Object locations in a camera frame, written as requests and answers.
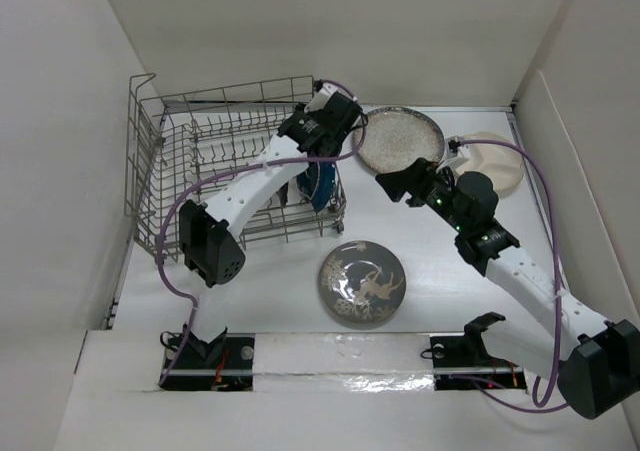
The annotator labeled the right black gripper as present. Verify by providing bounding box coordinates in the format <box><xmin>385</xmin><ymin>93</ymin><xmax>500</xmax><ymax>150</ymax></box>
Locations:
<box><xmin>374</xmin><ymin>157</ymin><xmax>467</xmax><ymax>234</ymax></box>

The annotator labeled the blue leaf shaped plate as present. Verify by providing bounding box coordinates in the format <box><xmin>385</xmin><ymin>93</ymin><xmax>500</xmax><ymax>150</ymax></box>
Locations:
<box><xmin>296</xmin><ymin>163</ymin><xmax>336</xmax><ymax>213</ymax></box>

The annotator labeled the grey deer pattern plate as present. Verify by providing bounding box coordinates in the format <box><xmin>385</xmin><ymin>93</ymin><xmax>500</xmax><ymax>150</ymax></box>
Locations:
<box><xmin>317</xmin><ymin>240</ymin><xmax>407</xmax><ymax>328</ymax></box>

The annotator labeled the cream plate brown rim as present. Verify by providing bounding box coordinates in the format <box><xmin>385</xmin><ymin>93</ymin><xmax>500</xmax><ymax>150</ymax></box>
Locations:
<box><xmin>276</xmin><ymin>183</ymin><xmax>289</xmax><ymax>208</ymax></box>

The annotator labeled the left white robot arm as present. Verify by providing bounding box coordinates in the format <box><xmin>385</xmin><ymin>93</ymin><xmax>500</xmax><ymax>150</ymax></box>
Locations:
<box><xmin>178</xmin><ymin>85</ymin><xmax>363</xmax><ymax>288</ymax></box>

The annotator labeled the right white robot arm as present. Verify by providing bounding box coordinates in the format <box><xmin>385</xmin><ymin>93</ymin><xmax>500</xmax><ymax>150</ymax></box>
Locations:
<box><xmin>375</xmin><ymin>158</ymin><xmax>639</xmax><ymax>419</ymax></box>

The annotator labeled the cream divided dish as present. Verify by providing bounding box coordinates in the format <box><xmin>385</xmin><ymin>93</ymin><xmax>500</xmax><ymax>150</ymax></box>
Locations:
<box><xmin>463</xmin><ymin>144</ymin><xmax>524</xmax><ymax>195</ymax></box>

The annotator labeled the speckled round plate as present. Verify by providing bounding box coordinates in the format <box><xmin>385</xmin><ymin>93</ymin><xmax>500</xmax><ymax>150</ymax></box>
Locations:
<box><xmin>358</xmin><ymin>106</ymin><xmax>444</xmax><ymax>174</ymax></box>

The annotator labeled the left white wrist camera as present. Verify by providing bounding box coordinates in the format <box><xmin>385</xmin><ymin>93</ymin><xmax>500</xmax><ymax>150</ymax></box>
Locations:
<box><xmin>304</xmin><ymin>79</ymin><xmax>354</xmax><ymax>113</ymax></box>

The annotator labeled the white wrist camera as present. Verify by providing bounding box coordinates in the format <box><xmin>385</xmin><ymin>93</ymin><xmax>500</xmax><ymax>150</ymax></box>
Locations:
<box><xmin>438</xmin><ymin>136</ymin><xmax>471</xmax><ymax>175</ymax></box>
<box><xmin>304</xmin><ymin>79</ymin><xmax>354</xmax><ymax>113</ymax></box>

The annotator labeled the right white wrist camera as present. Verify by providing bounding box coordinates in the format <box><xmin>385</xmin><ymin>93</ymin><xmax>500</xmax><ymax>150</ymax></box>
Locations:
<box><xmin>438</xmin><ymin>136</ymin><xmax>471</xmax><ymax>175</ymax></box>

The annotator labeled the grey wire dish rack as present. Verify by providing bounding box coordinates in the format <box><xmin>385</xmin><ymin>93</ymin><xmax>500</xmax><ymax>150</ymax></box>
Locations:
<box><xmin>124</xmin><ymin>73</ymin><xmax>347</xmax><ymax>258</ymax></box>

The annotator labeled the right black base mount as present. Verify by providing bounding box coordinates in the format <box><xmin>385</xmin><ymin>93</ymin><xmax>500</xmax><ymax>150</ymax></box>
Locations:
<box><xmin>420</xmin><ymin>312</ymin><xmax>528</xmax><ymax>391</ymax></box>

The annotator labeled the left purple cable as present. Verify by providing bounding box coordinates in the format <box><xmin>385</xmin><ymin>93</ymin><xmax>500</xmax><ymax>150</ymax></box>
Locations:
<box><xmin>154</xmin><ymin>78</ymin><xmax>369</xmax><ymax>387</ymax></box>

